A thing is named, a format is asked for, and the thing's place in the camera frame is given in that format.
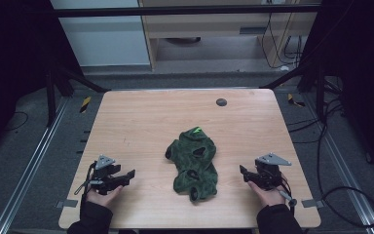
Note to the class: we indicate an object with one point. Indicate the person's left hand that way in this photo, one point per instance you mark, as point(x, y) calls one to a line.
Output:
point(102, 197)

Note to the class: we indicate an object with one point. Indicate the grey tape piece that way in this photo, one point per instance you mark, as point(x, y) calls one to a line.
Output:
point(312, 203)
point(67, 203)

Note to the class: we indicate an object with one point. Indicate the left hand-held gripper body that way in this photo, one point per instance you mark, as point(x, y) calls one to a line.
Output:
point(103, 175)

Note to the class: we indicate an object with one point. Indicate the person's right hand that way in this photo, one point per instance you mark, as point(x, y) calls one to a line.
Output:
point(269, 196)

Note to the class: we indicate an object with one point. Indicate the metal floor rail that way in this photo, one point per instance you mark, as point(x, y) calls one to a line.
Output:
point(344, 169)
point(29, 165)

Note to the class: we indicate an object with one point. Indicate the white cabinet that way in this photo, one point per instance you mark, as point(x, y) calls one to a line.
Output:
point(104, 35)

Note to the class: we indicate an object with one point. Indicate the black horizontal frame bar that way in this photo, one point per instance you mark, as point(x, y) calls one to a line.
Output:
point(175, 10)

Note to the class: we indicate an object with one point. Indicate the black metal stand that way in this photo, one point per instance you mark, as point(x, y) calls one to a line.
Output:
point(53, 94)
point(315, 84)

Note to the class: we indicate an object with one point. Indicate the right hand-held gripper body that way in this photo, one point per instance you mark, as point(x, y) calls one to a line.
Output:
point(268, 172)

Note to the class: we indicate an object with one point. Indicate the yellow black striped tape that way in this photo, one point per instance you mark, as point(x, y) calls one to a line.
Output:
point(85, 104)
point(293, 100)

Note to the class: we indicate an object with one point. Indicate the round grey table grommet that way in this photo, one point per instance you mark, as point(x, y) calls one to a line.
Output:
point(221, 102)

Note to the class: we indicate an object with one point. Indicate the dark green fleece garment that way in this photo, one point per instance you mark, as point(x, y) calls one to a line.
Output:
point(193, 162)

